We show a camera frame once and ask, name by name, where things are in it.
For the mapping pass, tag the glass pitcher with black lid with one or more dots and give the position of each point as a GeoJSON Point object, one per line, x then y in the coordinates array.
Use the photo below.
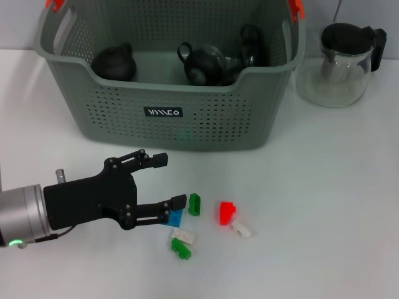
{"type": "Point", "coordinates": [336, 81]}

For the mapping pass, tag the blue toy brick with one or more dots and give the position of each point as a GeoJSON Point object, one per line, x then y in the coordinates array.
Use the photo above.
{"type": "Point", "coordinates": [176, 218]}

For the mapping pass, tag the red wedge toy brick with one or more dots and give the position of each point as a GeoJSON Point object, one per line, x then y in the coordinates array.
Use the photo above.
{"type": "Point", "coordinates": [226, 213]}

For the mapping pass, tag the black clay teapot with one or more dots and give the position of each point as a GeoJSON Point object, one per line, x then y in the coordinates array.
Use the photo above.
{"type": "Point", "coordinates": [113, 63]}

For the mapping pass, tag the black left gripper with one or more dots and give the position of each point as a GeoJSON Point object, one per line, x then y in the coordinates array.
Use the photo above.
{"type": "Point", "coordinates": [90, 199]}

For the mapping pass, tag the grey-green perforated storage bin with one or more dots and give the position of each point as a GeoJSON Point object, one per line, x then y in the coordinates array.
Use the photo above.
{"type": "Point", "coordinates": [187, 130]}

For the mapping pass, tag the white toy plate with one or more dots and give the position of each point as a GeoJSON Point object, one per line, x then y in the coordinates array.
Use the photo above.
{"type": "Point", "coordinates": [242, 230]}

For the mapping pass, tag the white studded toy brick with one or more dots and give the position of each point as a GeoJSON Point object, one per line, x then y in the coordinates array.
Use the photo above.
{"type": "Point", "coordinates": [184, 236]}

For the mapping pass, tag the silver left flange pin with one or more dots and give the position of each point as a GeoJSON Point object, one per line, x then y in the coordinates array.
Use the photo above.
{"type": "Point", "coordinates": [60, 176]}

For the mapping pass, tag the green toy brick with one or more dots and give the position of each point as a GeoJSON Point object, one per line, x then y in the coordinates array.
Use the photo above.
{"type": "Point", "coordinates": [179, 248]}
{"type": "Point", "coordinates": [194, 204]}

